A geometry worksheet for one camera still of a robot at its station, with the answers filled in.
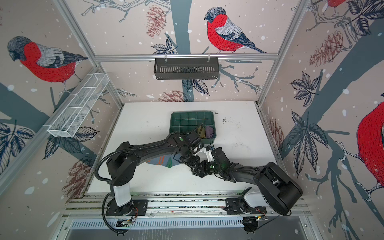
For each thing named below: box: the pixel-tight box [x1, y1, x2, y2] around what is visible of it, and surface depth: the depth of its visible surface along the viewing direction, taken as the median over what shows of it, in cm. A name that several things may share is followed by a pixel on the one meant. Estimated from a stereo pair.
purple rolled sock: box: [205, 126, 214, 139], surface depth 97 cm
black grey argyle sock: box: [190, 167, 209, 178], surface depth 85 cm
